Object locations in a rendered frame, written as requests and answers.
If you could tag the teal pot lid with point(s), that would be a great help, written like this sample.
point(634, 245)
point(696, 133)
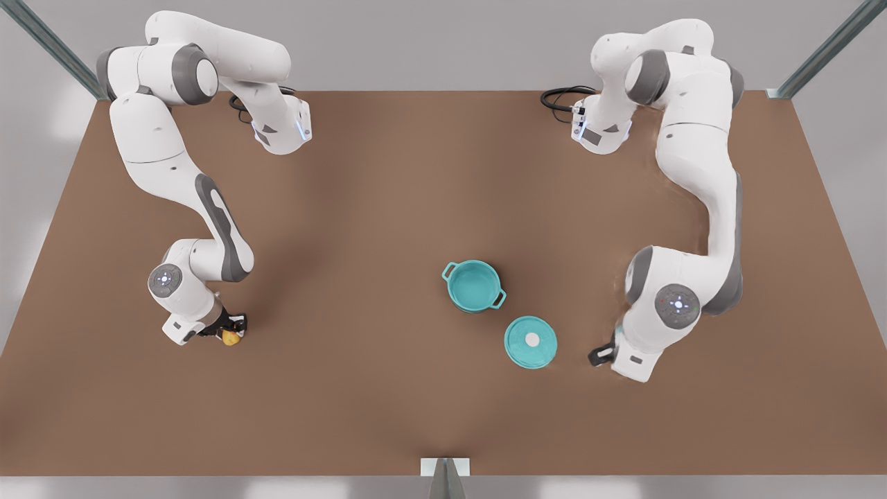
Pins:
point(531, 342)

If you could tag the silver frame post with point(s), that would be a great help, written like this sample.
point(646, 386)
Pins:
point(445, 477)
point(52, 48)
point(824, 50)

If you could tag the teal pot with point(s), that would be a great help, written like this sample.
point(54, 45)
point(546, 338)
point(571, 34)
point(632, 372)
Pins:
point(474, 285)

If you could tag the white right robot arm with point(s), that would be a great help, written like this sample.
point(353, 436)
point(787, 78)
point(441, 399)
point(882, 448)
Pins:
point(159, 149)

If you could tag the yellow potato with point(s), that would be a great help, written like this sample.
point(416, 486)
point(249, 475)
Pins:
point(231, 337)

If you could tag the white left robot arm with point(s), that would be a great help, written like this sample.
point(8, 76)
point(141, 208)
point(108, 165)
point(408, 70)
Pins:
point(700, 166)

